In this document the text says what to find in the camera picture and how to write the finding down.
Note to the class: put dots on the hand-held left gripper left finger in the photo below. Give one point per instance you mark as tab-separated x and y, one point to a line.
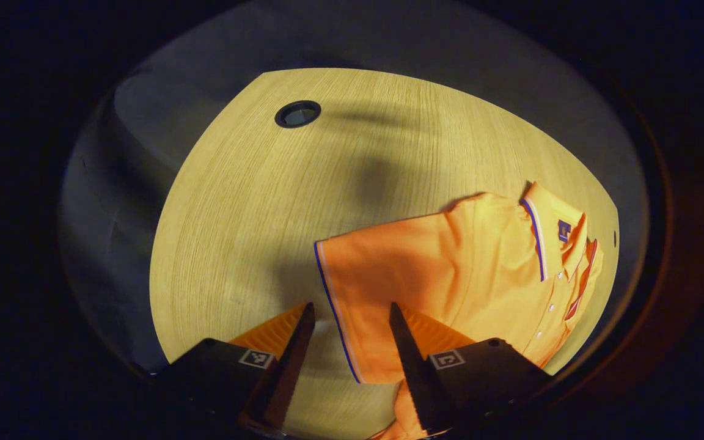
291	366

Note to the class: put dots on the orange T-shirt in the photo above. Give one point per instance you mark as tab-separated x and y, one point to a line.
450	263

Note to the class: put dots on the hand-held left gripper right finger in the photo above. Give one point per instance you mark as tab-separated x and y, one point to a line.
410	366

